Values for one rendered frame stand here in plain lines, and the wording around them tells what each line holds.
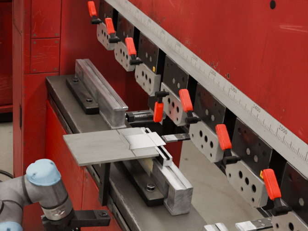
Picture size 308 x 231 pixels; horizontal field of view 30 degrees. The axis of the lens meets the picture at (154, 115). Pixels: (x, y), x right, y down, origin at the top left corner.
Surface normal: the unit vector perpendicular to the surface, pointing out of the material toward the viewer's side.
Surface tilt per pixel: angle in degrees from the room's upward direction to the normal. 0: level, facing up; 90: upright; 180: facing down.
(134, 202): 0
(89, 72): 0
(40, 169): 20
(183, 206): 90
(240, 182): 90
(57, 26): 90
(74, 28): 90
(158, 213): 0
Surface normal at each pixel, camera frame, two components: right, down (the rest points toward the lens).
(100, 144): 0.11, -0.89
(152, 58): -0.91, 0.09
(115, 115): 0.39, 0.44
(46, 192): 0.17, 0.50
